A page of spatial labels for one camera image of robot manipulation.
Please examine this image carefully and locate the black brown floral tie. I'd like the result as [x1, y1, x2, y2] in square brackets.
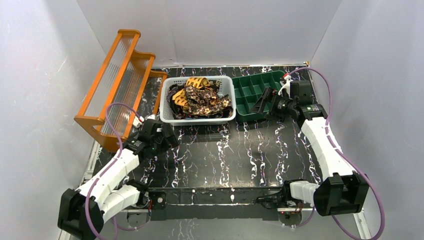
[166, 84, 234, 120]

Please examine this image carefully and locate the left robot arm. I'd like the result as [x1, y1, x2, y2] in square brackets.
[57, 119, 179, 240]

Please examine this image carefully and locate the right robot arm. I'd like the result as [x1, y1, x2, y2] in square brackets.
[250, 87, 370, 216]

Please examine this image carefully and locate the green compartment tray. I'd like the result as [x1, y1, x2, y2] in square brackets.
[232, 70, 285, 123]

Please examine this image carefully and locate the white plastic basket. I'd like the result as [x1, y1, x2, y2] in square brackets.
[158, 75, 237, 126]

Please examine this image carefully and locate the yellow patterned tie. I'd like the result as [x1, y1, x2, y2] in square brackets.
[171, 77, 211, 110]

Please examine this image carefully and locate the orange wooden rack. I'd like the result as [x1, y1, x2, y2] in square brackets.
[74, 29, 168, 153]

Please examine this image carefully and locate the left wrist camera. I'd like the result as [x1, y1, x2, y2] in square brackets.
[132, 114, 157, 129]

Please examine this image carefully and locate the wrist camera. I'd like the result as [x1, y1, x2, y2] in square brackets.
[278, 73, 293, 97]
[132, 114, 157, 129]

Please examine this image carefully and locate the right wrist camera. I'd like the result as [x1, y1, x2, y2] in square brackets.
[278, 73, 293, 97]

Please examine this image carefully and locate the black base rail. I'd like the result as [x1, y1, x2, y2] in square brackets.
[147, 187, 289, 221]

